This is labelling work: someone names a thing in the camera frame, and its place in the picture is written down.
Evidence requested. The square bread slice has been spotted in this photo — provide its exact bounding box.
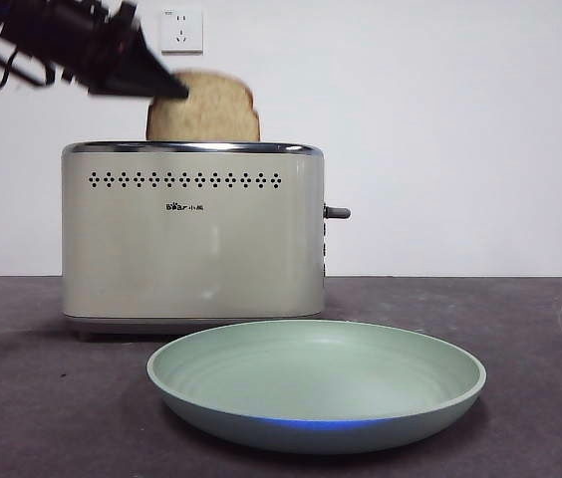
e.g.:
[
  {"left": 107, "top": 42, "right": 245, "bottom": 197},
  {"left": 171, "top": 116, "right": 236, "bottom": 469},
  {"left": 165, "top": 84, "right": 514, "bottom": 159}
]
[{"left": 144, "top": 69, "right": 262, "bottom": 143}]

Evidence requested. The pale green round plate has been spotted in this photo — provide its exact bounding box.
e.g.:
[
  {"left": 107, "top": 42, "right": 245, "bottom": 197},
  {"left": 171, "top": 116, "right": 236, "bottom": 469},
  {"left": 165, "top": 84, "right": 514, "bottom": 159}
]
[{"left": 145, "top": 320, "right": 487, "bottom": 455}]

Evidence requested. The cream toaster with chrome top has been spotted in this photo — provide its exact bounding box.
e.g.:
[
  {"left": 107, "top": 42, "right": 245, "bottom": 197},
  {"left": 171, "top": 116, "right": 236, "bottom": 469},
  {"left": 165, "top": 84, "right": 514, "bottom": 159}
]
[{"left": 60, "top": 141, "right": 352, "bottom": 343}]

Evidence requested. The white wall socket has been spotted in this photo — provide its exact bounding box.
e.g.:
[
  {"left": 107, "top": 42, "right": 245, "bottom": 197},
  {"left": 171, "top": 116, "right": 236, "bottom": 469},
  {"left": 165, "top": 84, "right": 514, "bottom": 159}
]
[{"left": 160, "top": 8, "right": 204, "bottom": 56}]

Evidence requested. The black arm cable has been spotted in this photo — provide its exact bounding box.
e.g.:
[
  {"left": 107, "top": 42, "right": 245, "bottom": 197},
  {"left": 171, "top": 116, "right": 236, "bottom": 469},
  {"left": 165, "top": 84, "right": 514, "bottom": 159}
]
[{"left": 0, "top": 19, "right": 58, "bottom": 104}]

